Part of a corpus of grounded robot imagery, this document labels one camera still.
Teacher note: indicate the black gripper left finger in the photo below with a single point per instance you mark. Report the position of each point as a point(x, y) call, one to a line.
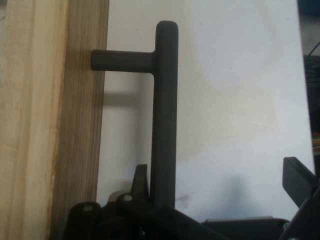
point(125, 220)

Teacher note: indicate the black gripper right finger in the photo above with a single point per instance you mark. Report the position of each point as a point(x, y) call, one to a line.
point(300, 182)

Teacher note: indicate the wooden cabinet door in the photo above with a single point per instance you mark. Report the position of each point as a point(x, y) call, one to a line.
point(50, 125)

